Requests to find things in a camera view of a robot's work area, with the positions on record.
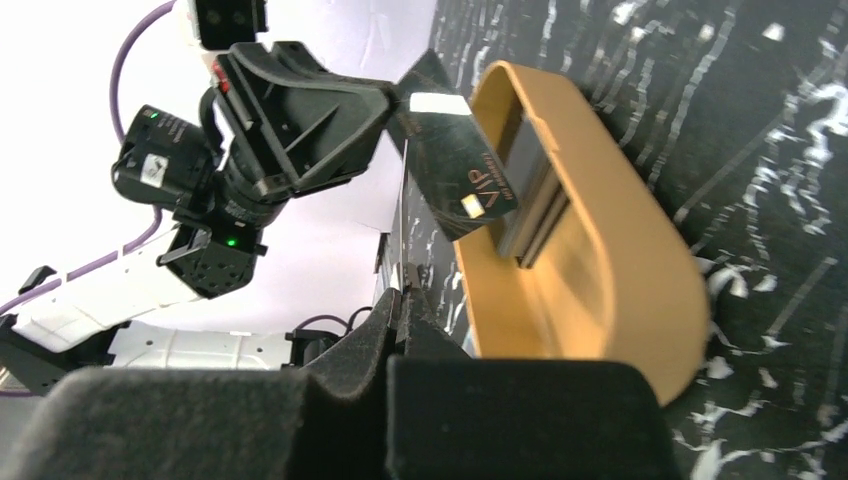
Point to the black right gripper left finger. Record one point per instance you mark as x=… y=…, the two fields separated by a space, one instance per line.
x=325 y=420

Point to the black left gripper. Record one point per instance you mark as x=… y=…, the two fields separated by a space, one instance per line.
x=299 y=128

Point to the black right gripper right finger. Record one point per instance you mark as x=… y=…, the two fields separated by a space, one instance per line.
x=450 y=416

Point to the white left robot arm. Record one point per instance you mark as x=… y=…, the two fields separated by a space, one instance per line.
x=92 y=317

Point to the black credit card stack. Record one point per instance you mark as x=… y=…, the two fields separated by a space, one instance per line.
x=540 y=195

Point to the orange oval tray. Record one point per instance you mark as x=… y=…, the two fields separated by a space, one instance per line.
x=615 y=281

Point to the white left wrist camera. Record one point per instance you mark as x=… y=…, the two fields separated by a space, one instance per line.
x=218 y=24

